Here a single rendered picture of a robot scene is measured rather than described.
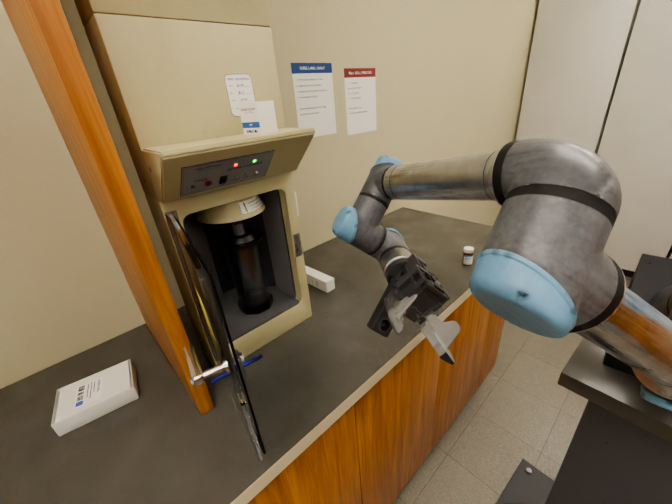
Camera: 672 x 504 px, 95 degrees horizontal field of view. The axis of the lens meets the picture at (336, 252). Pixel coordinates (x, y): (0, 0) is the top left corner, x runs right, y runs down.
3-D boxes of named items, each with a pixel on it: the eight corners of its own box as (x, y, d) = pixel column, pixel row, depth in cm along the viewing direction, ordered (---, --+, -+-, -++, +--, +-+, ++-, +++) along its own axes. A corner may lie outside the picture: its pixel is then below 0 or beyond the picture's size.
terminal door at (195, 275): (221, 360, 78) (171, 211, 61) (265, 464, 55) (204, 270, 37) (217, 362, 78) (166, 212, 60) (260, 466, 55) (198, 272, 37)
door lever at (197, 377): (215, 342, 56) (212, 330, 55) (230, 375, 48) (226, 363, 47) (184, 355, 53) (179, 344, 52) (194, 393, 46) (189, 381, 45)
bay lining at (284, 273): (188, 307, 96) (148, 198, 81) (260, 274, 111) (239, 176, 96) (222, 345, 80) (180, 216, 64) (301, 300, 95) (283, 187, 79)
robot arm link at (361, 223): (346, 192, 74) (382, 214, 78) (325, 233, 73) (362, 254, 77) (359, 188, 67) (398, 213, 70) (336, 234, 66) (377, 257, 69)
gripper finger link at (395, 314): (407, 298, 46) (413, 282, 54) (380, 323, 48) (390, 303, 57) (423, 313, 45) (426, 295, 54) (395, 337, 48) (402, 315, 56)
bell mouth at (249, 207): (186, 215, 83) (180, 195, 80) (245, 198, 93) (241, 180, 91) (213, 230, 71) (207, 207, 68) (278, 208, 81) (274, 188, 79)
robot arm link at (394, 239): (363, 242, 80) (388, 257, 83) (370, 265, 70) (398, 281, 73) (381, 218, 77) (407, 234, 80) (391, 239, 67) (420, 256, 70)
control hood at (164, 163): (157, 202, 60) (139, 148, 56) (292, 169, 79) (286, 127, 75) (177, 213, 52) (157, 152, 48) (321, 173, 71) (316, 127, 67)
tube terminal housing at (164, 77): (184, 331, 98) (74, 42, 64) (271, 288, 117) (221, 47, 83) (217, 374, 81) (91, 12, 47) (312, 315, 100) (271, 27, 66)
